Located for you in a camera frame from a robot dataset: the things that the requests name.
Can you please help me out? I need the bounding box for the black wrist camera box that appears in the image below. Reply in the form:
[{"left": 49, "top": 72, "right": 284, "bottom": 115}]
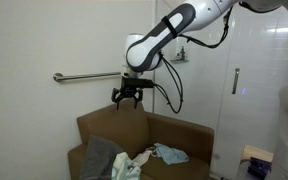
[{"left": 121, "top": 76, "right": 156, "bottom": 89}]

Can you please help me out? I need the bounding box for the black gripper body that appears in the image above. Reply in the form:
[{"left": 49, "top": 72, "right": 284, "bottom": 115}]
[{"left": 114, "top": 87, "right": 144, "bottom": 98}]

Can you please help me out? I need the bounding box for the white drawstring bag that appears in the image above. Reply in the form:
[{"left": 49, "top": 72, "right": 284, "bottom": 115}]
[{"left": 131, "top": 147, "right": 159, "bottom": 168}]

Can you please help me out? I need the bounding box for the wooden bench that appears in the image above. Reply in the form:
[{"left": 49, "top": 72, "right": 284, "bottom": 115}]
[{"left": 241, "top": 144, "right": 275, "bottom": 165}]

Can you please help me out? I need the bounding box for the purple blue object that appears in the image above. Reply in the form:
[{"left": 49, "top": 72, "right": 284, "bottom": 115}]
[{"left": 246, "top": 156, "right": 273, "bottom": 177}]

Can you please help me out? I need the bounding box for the light blue cloth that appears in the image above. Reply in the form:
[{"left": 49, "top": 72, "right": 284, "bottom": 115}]
[{"left": 153, "top": 142, "right": 190, "bottom": 166}]

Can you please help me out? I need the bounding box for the metal shower door handle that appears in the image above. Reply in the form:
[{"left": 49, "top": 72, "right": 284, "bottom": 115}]
[{"left": 231, "top": 67, "right": 241, "bottom": 96}]

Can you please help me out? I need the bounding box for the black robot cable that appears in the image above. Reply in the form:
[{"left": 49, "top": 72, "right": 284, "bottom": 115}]
[{"left": 153, "top": 5, "right": 235, "bottom": 115}]

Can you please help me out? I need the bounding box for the metal towel bar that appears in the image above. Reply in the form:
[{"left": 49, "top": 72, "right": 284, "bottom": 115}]
[{"left": 52, "top": 71, "right": 123, "bottom": 83}]

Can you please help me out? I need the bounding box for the brown leather armchair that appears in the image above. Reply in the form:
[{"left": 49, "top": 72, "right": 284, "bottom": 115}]
[{"left": 67, "top": 99, "right": 216, "bottom": 180}]

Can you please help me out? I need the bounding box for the glass shower door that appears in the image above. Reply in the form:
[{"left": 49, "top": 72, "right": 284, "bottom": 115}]
[{"left": 153, "top": 0, "right": 288, "bottom": 180}]

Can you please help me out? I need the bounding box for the gray towel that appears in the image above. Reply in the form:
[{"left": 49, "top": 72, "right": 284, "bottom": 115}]
[{"left": 79, "top": 134, "right": 124, "bottom": 180}]

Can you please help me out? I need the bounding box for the dark bottle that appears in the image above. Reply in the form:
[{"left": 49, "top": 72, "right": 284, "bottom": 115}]
[{"left": 179, "top": 45, "right": 187, "bottom": 61}]

